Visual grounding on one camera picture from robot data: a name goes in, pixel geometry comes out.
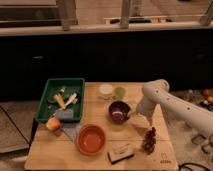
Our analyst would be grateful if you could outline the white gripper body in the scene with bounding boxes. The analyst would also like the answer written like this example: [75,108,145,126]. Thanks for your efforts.
[136,96,156,118]

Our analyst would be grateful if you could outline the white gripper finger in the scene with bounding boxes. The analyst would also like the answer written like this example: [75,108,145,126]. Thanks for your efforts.
[147,117,153,126]

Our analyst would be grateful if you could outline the dark purple bowl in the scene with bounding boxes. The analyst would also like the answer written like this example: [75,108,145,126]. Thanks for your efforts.
[108,101,131,124]

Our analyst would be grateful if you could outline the orange bowl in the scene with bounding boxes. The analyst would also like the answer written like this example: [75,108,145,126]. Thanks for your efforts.
[76,124,106,156]

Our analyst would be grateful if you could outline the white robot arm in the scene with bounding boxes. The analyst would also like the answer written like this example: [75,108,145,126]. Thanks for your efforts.
[136,79,213,138]

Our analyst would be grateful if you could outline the bunch of dark grapes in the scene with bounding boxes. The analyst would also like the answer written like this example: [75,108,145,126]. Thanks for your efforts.
[142,127,156,154]

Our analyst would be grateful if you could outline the white cup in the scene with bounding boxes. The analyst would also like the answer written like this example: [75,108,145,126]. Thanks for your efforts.
[99,83,113,100]

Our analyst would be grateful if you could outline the white utensil in tray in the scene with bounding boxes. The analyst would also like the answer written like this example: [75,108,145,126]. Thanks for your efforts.
[65,93,77,107]

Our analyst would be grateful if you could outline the grey cloth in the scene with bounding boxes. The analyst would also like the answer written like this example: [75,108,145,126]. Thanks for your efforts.
[62,123,82,142]

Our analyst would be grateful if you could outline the blue sponge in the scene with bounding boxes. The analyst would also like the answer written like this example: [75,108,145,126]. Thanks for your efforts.
[54,109,74,120]

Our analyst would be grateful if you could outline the green plastic tray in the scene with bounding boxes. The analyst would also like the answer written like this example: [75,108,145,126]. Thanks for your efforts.
[35,78,84,122]

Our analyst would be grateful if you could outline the yellow toy corn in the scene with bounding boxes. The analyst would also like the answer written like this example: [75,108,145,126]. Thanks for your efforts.
[53,94,66,110]

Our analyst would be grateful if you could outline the orange apple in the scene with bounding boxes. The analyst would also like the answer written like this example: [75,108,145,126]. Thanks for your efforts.
[46,117,61,132]

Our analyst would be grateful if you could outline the black cable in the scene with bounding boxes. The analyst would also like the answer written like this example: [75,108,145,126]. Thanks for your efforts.
[178,161,211,171]

